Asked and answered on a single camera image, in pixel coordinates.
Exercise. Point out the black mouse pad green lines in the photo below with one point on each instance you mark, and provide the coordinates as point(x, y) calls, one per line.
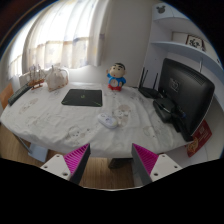
point(82, 97)

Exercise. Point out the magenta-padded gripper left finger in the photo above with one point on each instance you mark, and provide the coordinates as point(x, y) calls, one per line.
point(76, 159)

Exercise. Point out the black computer monitor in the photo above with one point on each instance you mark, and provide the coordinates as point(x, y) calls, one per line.
point(186, 93)

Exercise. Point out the white shelf unit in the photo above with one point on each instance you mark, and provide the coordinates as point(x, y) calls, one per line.
point(156, 50)

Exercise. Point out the white printed tablecloth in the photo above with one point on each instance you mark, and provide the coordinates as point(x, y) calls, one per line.
point(60, 126)

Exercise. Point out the black router with antennas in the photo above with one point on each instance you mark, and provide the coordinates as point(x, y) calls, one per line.
point(148, 91)

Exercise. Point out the orange wooden chair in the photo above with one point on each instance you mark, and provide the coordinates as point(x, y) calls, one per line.
point(6, 96)

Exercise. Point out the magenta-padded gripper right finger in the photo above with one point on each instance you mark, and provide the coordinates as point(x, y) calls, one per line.
point(146, 160)

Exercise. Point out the cartoon boy figurine clock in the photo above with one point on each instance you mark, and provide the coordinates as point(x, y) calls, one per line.
point(116, 78)

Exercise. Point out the red packet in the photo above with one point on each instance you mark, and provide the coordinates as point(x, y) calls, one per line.
point(200, 138)

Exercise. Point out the black box device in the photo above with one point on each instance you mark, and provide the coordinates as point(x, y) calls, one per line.
point(163, 109)

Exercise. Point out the white sheer curtain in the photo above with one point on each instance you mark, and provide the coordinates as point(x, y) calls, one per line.
point(63, 36)

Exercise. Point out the black keyboard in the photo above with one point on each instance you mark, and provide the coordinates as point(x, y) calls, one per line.
point(19, 94)

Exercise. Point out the wooden model sailing ship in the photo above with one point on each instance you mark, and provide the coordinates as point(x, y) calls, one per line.
point(36, 78)

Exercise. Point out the white cartoon-print computer mouse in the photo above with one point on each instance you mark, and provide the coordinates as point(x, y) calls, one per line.
point(107, 120)

